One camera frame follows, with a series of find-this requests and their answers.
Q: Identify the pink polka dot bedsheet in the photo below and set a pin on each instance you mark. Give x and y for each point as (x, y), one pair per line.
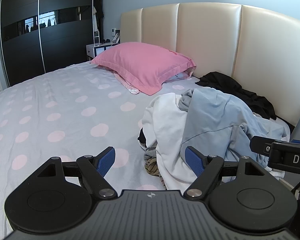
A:
(65, 105)

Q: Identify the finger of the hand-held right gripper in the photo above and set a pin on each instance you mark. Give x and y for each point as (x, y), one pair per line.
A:
(260, 145)

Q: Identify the white printed pillow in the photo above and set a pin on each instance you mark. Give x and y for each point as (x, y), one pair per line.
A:
(182, 75)

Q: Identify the light blue garment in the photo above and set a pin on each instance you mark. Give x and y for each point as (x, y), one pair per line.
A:
(215, 115)

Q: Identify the black sliding wardrobe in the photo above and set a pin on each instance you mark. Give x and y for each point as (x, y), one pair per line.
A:
(22, 55)

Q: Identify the white garment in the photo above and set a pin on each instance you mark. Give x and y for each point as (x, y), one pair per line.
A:
(165, 120)

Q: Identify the pink pillow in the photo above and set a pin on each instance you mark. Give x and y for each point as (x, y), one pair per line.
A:
(140, 65)

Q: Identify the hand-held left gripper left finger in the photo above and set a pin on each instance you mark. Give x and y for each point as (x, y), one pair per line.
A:
(106, 161)

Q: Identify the dark cloth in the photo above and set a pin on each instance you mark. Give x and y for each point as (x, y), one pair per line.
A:
(141, 137)

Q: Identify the cream padded headboard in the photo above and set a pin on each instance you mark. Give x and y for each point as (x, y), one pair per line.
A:
(207, 37)

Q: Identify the white wall switch panel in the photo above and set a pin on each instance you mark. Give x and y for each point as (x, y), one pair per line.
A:
(115, 30)

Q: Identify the white nightstand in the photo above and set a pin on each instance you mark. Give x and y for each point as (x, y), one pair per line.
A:
(91, 51)

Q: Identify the beige black striped garment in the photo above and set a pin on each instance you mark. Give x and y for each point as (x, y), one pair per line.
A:
(152, 166)

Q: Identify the dark hanging clothes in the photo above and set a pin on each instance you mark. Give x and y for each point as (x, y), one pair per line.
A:
(98, 5)

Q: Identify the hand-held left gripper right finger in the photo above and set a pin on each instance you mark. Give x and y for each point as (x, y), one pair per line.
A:
(195, 161)

